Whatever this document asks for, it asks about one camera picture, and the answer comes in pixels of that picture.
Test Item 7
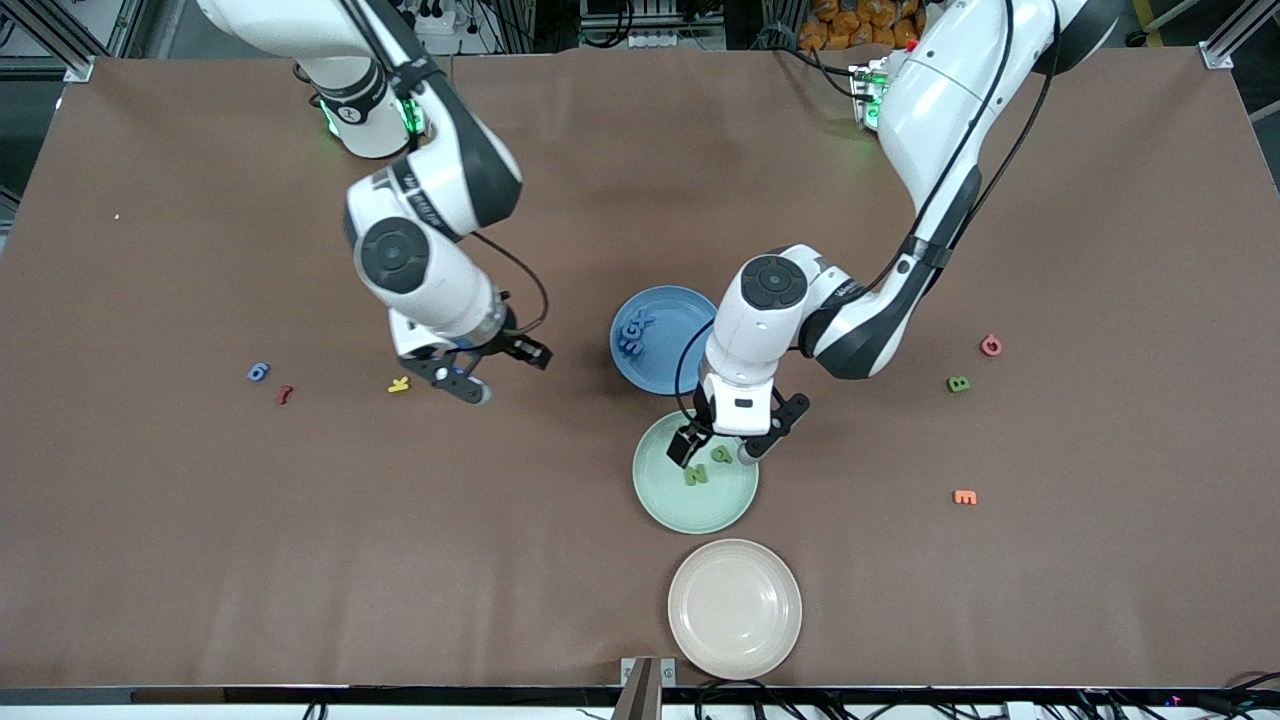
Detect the green plate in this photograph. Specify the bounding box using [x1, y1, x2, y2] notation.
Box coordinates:
[632, 408, 760, 535]

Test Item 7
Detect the blue plate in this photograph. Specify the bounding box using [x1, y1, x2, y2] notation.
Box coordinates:
[609, 285, 721, 396]

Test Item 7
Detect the pink plate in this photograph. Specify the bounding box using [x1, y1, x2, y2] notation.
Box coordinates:
[667, 538, 803, 681]

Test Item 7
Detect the brown table cover sheet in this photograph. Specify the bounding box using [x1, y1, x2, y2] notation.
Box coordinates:
[0, 45, 1280, 691]

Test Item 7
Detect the long white power strip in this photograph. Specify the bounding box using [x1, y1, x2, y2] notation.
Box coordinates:
[580, 25, 723, 49]

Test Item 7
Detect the orange net bag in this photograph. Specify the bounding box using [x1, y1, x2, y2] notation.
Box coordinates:
[798, 0, 926, 51]

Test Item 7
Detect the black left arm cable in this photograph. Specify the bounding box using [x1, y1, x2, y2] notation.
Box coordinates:
[675, 0, 1061, 421]

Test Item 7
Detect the black cable coil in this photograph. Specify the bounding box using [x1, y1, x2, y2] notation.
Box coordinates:
[690, 680, 836, 720]

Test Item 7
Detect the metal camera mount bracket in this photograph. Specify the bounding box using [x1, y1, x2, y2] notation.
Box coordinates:
[612, 656, 677, 720]

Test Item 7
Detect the aluminium frame profile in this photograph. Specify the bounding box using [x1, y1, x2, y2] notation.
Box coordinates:
[1200, 0, 1280, 71]
[0, 0, 96, 83]

